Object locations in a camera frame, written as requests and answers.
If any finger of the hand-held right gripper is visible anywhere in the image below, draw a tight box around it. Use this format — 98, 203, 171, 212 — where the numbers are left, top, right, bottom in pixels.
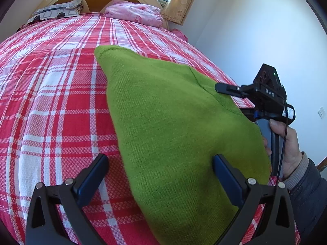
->
215, 82, 250, 99

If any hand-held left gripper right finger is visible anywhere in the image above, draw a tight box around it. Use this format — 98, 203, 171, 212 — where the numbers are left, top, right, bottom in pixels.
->
213, 154, 297, 245

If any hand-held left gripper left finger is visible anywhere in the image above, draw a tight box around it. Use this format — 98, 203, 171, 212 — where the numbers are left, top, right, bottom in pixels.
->
25, 154, 110, 245

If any green striped knit sweater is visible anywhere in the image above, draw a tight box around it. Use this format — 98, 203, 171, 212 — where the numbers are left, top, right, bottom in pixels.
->
94, 45, 272, 245

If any person's right forearm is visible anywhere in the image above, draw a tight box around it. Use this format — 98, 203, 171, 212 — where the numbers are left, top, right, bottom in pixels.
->
281, 152, 327, 245

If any person's right hand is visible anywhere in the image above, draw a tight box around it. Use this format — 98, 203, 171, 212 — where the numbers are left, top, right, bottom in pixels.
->
263, 119, 304, 180

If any pink cloth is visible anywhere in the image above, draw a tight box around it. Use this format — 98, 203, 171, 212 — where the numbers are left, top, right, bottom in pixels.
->
171, 28, 189, 42

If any red plaid bed sheet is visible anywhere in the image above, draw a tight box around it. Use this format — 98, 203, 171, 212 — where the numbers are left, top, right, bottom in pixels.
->
0, 13, 297, 245

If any yellow floral curtain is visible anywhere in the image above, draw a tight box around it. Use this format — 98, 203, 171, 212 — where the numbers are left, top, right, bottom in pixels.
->
161, 0, 203, 26

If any pink pillow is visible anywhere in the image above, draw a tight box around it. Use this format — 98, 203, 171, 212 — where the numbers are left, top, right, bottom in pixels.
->
104, 0, 163, 27

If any grey patterned pillow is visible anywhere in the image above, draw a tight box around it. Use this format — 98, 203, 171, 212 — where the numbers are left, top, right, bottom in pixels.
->
26, 0, 83, 25

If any black cable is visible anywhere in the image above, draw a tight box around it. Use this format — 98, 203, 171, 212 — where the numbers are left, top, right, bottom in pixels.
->
278, 98, 297, 182

